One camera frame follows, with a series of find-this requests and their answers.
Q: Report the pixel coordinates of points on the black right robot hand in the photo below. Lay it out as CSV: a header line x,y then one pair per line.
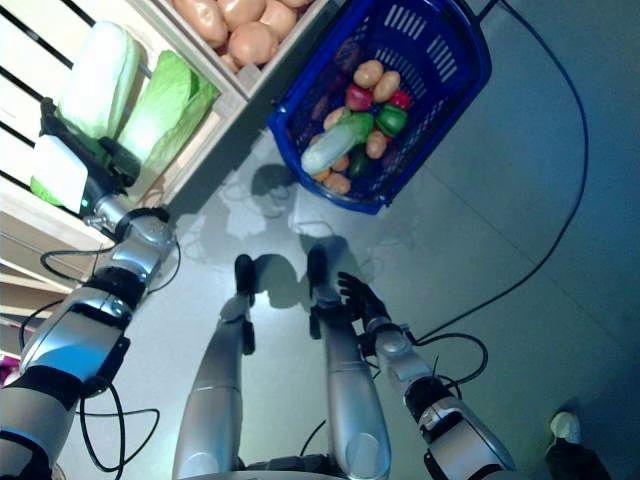
x,y
367,305

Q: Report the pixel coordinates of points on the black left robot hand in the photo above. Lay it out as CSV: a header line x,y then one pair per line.
x,y
107,165

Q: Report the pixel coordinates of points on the green white napa cabbage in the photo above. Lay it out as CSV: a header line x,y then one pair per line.
x,y
100,75
170,100

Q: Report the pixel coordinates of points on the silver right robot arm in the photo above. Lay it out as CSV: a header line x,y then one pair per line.
x,y
450,425

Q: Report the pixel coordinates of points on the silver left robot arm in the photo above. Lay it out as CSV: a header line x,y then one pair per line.
x,y
70,345

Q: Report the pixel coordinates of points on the blue plastic shopping basket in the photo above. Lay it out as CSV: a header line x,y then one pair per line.
x,y
445,115

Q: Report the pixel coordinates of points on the slatted wooden crate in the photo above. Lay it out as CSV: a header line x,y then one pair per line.
x,y
200,150
255,80

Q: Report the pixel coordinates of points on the dark green pepper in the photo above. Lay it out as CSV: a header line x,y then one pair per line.
x,y
357,165

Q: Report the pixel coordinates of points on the small napa cabbage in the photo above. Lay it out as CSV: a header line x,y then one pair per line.
x,y
330,145

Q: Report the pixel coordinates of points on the dark robot waist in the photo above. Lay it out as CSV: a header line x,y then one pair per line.
x,y
290,467

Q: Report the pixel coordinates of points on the green bell pepper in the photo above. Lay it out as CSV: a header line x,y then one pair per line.
x,y
391,119

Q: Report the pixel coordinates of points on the small red bell pepper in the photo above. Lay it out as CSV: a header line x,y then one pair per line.
x,y
400,100

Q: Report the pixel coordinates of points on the purple white turnip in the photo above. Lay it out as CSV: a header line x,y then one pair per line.
x,y
6,370

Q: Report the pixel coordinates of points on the white shoe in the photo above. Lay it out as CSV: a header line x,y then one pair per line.
x,y
565,425

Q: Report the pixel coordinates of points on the dark trouser leg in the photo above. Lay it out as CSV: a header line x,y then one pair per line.
x,y
575,462

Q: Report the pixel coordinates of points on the wooden display shelf frame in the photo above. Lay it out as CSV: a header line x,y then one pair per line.
x,y
30,300

